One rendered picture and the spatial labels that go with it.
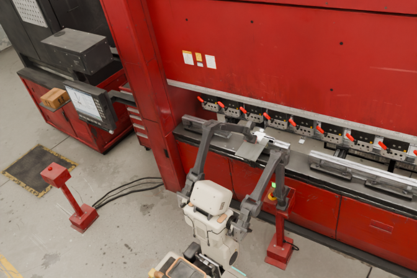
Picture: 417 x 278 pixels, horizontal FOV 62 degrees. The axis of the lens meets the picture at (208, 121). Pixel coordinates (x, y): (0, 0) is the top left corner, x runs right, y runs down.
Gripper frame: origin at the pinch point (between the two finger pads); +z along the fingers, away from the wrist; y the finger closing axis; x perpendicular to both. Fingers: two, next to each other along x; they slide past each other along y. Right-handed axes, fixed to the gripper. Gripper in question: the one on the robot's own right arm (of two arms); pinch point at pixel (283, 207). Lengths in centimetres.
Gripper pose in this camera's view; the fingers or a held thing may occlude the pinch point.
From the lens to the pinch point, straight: 278.7
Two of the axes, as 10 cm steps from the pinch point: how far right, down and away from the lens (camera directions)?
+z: 2.9, 5.6, 7.8
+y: 4.3, -8.0, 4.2
